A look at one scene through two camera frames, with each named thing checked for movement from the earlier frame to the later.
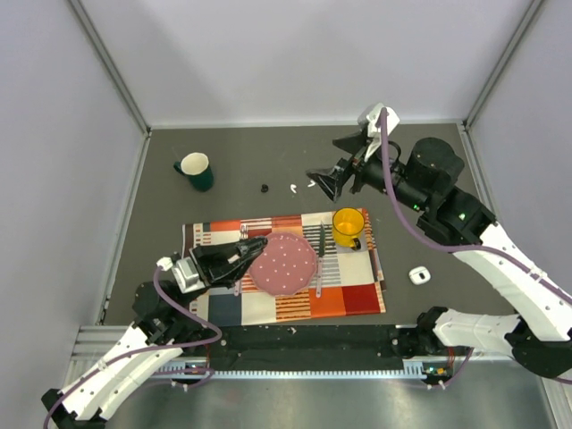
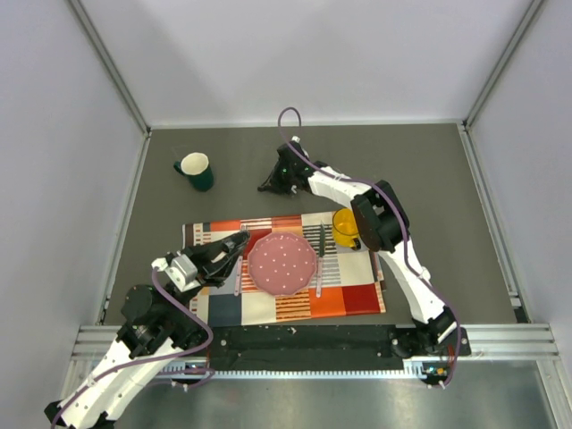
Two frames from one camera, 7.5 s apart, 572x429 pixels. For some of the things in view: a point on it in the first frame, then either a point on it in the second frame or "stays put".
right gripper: (332, 180) to (273, 183)
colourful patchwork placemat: (348, 281) stays put
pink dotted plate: (286, 265) stays put
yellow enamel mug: (348, 222) stays put
